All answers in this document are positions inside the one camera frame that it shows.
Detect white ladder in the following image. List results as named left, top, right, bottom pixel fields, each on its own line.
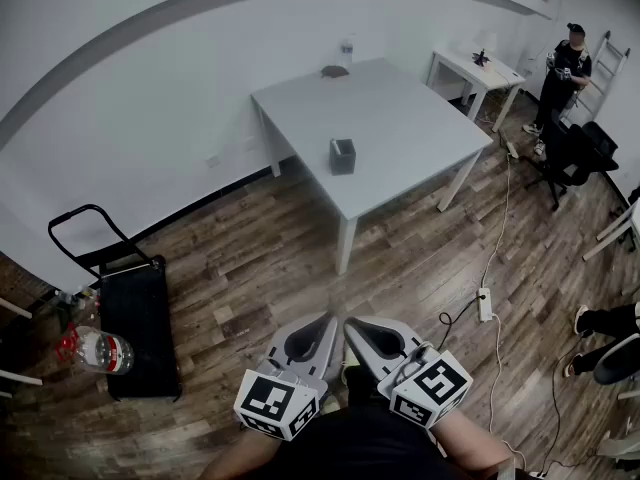
left=562, top=30, right=631, bottom=124

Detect black platform cart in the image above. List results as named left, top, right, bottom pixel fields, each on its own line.
left=48, top=204, right=182, bottom=403

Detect white table legs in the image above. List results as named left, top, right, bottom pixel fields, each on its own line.
left=582, top=198, right=640, bottom=262

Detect small black box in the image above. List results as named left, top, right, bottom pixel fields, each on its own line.
left=328, top=138, right=357, bottom=177

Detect person's left forearm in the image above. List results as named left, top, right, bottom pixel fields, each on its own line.
left=198, top=425, right=282, bottom=480

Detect small white table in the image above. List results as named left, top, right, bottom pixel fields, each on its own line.
left=426, top=48, right=527, bottom=133

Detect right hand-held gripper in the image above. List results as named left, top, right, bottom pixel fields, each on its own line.
left=343, top=316, right=474, bottom=429

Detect white cable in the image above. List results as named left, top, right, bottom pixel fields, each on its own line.
left=479, top=155, right=514, bottom=290

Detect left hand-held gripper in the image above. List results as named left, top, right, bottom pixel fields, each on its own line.
left=233, top=313, right=340, bottom=442

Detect person's black clothing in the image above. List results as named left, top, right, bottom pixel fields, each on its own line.
left=269, top=365, right=454, bottom=480

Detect large clear plastic jug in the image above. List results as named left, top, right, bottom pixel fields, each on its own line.
left=59, top=325, right=135, bottom=375

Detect large white table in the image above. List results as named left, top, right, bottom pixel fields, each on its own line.
left=249, top=57, right=495, bottom=277

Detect black office chair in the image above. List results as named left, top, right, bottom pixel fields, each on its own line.
left=524, top=109, right=620, bottom=212

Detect person's right forearm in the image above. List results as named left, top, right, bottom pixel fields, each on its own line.
left=428, top=408, right=517, bottom=480

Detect black cable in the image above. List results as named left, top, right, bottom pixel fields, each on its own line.
left=438, top=297, right=482, bottom=352

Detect white power strip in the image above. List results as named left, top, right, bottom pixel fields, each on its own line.
left=476, top=287, right=494, bottom=323

